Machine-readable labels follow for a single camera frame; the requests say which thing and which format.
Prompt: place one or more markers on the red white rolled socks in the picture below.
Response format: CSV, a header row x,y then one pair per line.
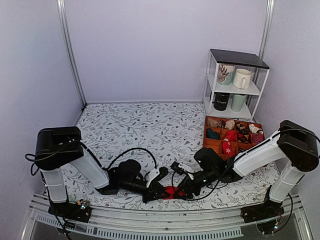
x,y
231,136

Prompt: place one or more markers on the pale green cup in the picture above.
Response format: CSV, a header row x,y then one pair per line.
x,y
238,100

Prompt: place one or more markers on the coral pattern mug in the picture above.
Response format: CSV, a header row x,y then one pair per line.
x,y
225,74

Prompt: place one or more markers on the aluminium front rail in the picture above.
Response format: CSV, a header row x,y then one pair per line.
x,y
107,223

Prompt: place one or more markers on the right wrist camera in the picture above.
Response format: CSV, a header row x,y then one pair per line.
x,y
182,168

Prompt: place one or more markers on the black mug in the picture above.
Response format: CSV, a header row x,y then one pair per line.
x,y
221,101

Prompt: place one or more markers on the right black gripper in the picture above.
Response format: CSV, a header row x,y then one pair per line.
x,y
184,184

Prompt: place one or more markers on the pink rolled socks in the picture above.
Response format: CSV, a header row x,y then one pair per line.
x,y
256,138

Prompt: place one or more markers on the cream rolled socks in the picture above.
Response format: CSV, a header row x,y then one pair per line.
x,y
255,130

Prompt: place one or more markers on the floral tablecloth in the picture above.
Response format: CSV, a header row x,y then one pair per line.
x,y
155,134

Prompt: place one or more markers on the white shelf rack black top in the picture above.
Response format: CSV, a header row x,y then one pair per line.
x,y
260,72

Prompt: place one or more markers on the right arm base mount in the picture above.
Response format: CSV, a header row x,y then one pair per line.
x,y
267,209

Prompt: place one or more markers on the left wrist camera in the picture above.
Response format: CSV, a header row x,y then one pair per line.
x,y
156,174

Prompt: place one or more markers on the white ribbed mug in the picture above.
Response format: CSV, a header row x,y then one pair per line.
x,y
242,78

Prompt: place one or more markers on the red sock pair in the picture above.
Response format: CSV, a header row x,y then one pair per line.
x,y
171,192

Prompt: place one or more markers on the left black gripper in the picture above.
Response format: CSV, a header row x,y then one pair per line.
x,y
152,195

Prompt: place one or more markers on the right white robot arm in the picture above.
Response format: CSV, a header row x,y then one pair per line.
x,y
292,142

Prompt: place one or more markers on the brown argyle socks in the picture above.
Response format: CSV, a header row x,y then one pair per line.
x,y
242,127

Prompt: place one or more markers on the red snowflake socks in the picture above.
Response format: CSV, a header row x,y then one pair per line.
x,y
229,148

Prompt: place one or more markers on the tan rolled socks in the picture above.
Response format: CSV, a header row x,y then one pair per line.
x,y
229,124

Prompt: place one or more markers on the left aluminium frame post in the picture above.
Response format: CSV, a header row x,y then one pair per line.
x,y
69,50

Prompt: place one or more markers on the teal rolled socks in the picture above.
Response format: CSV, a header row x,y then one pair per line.
x,y
210,134

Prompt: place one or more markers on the aluminium frame post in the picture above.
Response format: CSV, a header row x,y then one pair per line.
x,y
69,50
266,28

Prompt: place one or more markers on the beige rolled socks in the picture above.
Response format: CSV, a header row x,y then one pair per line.
x,y
213,123

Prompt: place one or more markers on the orange wooden divided tray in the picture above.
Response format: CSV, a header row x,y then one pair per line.
x,y
216,145

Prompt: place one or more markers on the black striped socks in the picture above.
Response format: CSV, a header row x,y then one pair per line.
x,y
241,150

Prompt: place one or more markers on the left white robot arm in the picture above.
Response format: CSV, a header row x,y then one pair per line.
x,y
59,146

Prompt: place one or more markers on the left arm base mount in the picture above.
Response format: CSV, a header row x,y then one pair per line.
x,y
80,212

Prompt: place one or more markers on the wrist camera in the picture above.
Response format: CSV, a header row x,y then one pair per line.
x,y
182,168
156,174

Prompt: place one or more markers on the right aluminium frame post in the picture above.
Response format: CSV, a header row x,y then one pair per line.
x,y
266,28

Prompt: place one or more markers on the dark red argyle socks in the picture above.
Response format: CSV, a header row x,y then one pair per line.
x,y
243,138

